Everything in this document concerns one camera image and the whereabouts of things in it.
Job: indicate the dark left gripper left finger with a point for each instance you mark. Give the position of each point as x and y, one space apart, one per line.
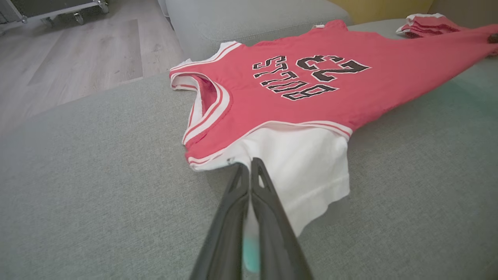
229 225

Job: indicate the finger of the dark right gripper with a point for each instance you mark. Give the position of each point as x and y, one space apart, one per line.
494 39

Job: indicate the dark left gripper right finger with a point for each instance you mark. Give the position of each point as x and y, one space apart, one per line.
274 233

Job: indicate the red shorts with white band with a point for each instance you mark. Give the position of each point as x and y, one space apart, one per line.
428 27

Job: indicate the red jersey with white sleeves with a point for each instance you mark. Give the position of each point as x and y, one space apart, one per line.
389 77

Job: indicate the black flight case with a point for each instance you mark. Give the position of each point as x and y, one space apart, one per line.
46 6

